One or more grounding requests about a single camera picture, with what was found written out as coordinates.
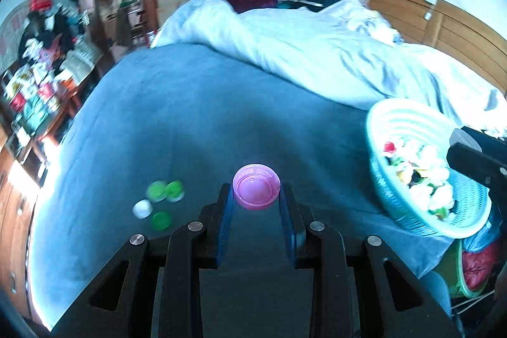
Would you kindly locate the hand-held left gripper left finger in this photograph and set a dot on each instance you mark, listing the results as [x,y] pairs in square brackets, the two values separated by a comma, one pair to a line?
[224,221]

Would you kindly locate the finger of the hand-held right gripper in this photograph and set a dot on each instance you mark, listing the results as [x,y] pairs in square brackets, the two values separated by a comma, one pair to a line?
[475,163]
[489,138]

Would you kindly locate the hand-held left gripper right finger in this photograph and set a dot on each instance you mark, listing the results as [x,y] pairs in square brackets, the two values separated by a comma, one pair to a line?
[288,223]

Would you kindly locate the pink plastic bottle cap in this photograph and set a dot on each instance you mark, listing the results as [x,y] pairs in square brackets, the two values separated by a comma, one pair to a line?
[256,188]

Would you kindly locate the green plastic bottle cap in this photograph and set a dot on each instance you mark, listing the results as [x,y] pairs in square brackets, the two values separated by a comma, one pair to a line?
[176,190]
[157,191]
[161,220]

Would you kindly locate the turquoise perforated plastic basket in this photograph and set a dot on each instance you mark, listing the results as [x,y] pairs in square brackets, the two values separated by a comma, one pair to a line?
[400,124]

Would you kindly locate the pile of mixed bottle caps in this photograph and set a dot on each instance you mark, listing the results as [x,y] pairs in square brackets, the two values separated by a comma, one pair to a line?
[426,173]

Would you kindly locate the white plastic bottle cap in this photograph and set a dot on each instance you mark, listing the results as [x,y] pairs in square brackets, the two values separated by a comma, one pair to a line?
[142,209]

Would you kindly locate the red cloth bundle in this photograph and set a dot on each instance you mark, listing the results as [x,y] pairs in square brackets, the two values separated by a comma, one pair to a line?
[481,266]

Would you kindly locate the blue bed blanket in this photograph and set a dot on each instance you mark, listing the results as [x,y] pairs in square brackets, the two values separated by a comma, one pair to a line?
[190,116]

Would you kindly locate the green plastic basin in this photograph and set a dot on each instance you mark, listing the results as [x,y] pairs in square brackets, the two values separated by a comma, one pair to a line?
[455,274]

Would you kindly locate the wooden headboard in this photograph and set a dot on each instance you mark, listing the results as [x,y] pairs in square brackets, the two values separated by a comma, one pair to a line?
[447,25]

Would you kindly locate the pale yellow cloth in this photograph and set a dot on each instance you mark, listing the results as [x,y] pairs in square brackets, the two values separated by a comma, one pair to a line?
[376,25]

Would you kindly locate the white duvet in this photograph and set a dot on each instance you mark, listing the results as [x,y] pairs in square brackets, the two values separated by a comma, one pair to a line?
[317,49]

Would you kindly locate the wooden cabinet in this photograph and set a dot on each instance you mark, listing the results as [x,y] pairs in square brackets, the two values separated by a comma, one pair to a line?
[14,227]

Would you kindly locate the cluttered desk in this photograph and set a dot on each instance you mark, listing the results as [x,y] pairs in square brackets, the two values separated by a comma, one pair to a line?
[43,76]

